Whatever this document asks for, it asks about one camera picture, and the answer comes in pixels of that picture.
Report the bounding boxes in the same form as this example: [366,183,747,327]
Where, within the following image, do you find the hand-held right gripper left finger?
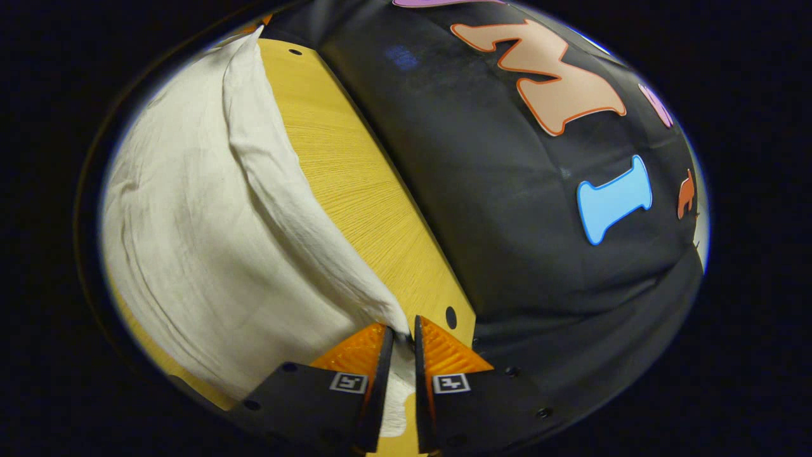
[228,322,395,454]

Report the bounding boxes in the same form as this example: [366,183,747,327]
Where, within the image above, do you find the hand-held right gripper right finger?
[414,315,572,454]

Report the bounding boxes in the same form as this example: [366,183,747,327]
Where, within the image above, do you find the white jeans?
[101,25,416,439]

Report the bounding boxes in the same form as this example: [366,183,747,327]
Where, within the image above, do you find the black backdrop cloth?
[263,0,709,432]

